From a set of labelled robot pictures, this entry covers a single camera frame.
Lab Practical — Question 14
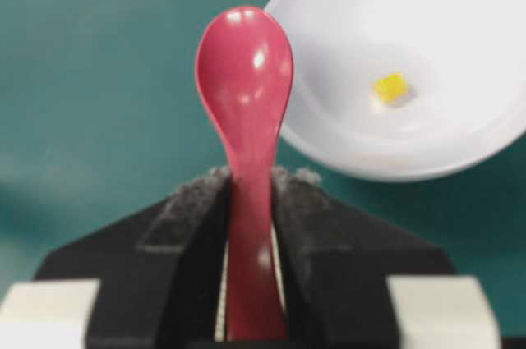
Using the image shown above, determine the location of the yellow hexagonal prism block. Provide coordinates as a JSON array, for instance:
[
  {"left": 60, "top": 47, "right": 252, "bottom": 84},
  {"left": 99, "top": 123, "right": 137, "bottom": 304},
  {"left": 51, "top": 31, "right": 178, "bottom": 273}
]
[{"left": 373, "top": 72, "right": 409, "bottom": 103}]

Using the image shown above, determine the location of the white round bowl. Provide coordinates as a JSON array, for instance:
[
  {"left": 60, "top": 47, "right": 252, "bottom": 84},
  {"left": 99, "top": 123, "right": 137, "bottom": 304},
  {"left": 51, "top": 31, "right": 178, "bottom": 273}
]
[{"left": 265, "top": 0, "right": 525, "bottom": 182}]

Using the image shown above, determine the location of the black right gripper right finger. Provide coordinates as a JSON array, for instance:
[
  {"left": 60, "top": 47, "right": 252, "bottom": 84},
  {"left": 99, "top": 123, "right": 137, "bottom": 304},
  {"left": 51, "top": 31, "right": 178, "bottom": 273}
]
[{"left": 272, "top": 167, "right": 456, "bottom": 348}]

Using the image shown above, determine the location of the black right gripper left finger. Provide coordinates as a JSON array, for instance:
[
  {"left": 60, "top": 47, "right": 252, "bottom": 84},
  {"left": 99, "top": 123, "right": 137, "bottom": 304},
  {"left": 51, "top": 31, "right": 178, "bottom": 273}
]
[{"left": 35, "top": 167, "right": 230, "bottom": 348}]

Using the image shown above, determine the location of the pink plastic spoon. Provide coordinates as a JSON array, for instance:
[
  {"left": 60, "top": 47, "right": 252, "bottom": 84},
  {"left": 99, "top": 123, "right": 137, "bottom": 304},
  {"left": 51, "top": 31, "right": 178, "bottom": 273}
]
[{"left": 195, "top": 7, "right": 293, "bottom": 341}]

